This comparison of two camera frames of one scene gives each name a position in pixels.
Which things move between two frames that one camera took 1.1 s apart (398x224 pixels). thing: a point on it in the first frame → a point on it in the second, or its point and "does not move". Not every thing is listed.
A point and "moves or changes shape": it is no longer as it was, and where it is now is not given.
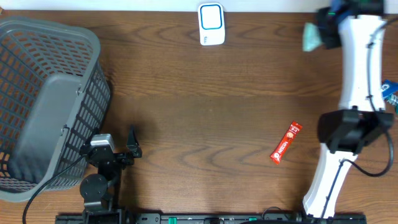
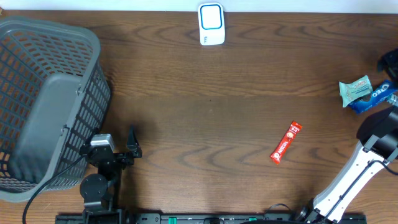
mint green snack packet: x=311 y=38 moves or changes shape
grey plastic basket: x=55 y=94 does not move
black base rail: x=211 y=219 does not move
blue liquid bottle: x=390 y=90 → x=393 y=99
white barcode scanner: x=211 y=24 does not move
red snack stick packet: x=290 y=135 does not move
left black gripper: x=132 y=149 does not move
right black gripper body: x=331 y=22 → x=392 y=65
